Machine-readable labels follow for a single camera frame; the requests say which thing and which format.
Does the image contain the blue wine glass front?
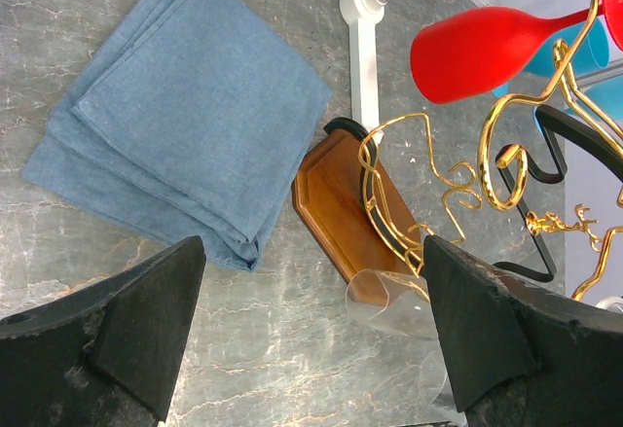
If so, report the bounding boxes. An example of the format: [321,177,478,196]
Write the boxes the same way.
[534,74,623,136]

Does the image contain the red wine glass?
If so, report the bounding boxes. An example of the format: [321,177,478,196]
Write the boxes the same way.
[410,0,622,104]

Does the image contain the clear wine glass middle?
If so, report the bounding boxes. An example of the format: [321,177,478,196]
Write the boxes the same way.
[346,269,437,339]

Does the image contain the white clothes rail frame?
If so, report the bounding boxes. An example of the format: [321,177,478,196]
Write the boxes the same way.
[340,0,388,130]

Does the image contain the clear wine glass front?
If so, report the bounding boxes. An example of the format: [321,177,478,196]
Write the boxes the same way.
[419,348,467,426]

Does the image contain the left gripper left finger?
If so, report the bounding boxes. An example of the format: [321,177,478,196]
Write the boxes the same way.
[1,236,206,426]

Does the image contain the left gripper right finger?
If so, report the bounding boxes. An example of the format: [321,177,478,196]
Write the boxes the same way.
[423,235,622,426]

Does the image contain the blue wine glass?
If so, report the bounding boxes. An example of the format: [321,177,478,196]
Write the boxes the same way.
[534,74,623,136]
[522,18,609,78]

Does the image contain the clear wine glass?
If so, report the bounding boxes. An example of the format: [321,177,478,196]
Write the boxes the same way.
[346,269,437,339]
[419,348,467,426]

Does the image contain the gold wire wine glass rack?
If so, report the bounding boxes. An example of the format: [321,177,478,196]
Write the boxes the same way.
[357,0,623,302]

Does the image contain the folded blue cloth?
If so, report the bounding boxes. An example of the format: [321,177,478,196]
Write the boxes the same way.
[22,0,332,271]

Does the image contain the blue wine glass back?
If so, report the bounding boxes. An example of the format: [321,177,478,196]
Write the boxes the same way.
[522,18,609,78]

